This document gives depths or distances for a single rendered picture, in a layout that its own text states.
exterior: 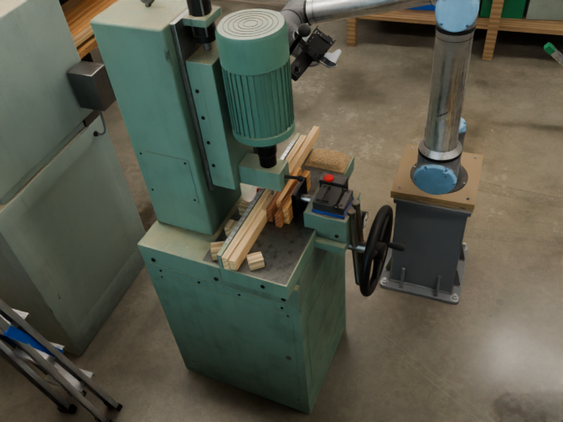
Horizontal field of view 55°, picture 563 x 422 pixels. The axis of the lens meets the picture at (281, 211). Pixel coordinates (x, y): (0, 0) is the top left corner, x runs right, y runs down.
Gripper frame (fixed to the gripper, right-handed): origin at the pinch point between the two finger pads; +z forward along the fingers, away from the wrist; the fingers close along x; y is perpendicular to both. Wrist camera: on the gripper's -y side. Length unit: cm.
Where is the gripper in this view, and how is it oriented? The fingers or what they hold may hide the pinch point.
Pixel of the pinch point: (313, 50)
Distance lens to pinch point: 160.6
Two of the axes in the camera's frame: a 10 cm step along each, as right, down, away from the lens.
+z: 0.1, 2.1, -9.8
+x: 8.0, 5.9, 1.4
